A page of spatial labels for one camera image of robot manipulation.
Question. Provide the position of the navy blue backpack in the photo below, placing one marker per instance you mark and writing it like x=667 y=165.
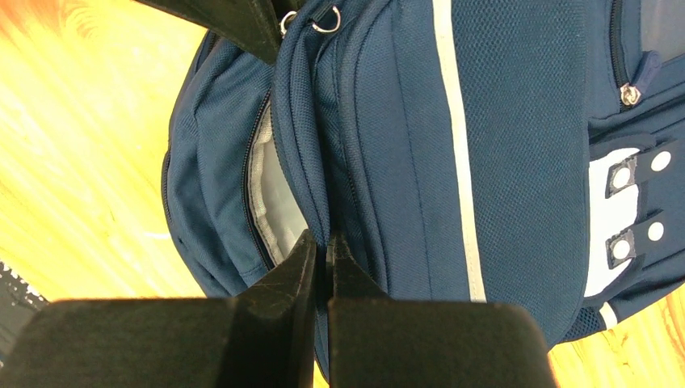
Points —
x=525 y=152

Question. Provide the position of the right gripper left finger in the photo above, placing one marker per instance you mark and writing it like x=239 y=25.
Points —
x=267 y=340

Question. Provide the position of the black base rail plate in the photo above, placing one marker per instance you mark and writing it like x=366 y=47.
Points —
x=19 y=303

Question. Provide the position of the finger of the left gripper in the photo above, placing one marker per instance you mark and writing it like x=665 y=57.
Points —
x=252 y=25

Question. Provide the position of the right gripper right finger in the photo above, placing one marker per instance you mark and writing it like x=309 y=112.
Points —
x=354 y=293

